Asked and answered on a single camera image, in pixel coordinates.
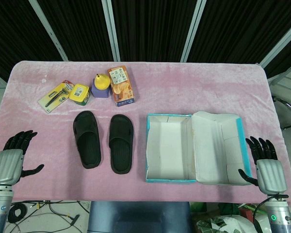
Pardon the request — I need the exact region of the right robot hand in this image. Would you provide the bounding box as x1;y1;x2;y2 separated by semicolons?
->
238;136;288;196

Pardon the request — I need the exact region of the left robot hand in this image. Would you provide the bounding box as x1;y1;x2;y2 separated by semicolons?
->
0;130;45;186

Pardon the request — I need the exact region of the black rubber slipper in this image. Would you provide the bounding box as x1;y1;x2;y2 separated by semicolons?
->
108;114;134;174
73;110;102;169

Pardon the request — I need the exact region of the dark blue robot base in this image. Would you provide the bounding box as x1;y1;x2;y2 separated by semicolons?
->
87;200;194;233

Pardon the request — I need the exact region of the teal cardboard shoe box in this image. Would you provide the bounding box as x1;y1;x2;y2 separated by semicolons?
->
145;111;253;186

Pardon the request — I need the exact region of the orange snack box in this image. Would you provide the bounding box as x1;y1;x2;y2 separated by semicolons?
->
107;66;136;107

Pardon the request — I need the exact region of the green white packaging pile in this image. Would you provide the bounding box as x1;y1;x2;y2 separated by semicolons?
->
196;202;266;233

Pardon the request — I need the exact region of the yellow razor blister pack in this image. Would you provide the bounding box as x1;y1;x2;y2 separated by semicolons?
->
37;80;75;114

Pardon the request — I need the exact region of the green container yellow lid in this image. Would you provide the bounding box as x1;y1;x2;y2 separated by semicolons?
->
68;83;91;106

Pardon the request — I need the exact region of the purple block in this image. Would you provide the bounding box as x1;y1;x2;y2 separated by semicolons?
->
91;83;110;99

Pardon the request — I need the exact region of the yellow pear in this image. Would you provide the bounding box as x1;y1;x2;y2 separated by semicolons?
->
94;73;111;90

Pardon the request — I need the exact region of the pink plush table cloth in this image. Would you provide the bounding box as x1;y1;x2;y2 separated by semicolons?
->
0;60;291;203

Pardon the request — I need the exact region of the black curtain panel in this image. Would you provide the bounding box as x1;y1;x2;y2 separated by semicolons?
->
37;0;114;62
0;0;64;83
188;0;291;63
111;0;199;63

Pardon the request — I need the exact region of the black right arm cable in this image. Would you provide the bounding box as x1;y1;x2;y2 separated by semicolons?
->
253;194;290;225

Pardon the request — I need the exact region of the chrome black chair frame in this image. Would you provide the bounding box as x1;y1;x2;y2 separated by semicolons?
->
273;96;291;129

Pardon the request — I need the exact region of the black cable with plug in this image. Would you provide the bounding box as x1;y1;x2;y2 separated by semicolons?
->
48;203;81;228

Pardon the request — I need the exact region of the aluminium partition post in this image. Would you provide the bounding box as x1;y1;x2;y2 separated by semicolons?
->
180;0;207;63
259;23;291;68
101;0;121;62
29;0;69;61
268;70;291;85

